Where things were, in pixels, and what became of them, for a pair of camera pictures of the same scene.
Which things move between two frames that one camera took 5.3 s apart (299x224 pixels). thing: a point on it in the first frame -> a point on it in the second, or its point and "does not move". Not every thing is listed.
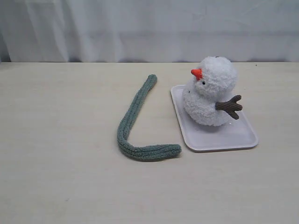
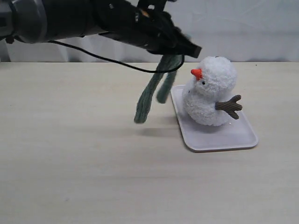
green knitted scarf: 142,153 -> 167,62
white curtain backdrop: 46,31 does not move
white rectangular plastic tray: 237,134 does not move
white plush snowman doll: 207,100 does not move
